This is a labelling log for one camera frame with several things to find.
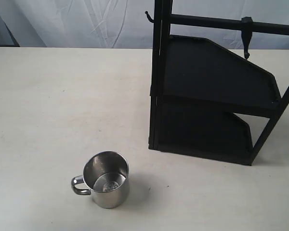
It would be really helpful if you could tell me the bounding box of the black side hook on post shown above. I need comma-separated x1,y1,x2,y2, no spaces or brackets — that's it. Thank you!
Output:
144,11,154,23

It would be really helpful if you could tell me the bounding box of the white backdrop cloth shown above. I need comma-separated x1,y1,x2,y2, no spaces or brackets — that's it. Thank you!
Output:
0,0,289,49

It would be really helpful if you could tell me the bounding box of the stainless steel mug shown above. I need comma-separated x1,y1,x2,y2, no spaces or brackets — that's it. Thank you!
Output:
71,151,130,209

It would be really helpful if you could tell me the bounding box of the black hanging hook on bar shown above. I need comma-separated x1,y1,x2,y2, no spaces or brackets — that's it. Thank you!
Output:
241,17,253,60

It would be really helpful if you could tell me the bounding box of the black metal mug rack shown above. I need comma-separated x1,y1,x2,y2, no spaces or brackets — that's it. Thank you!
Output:
148,0,289,166

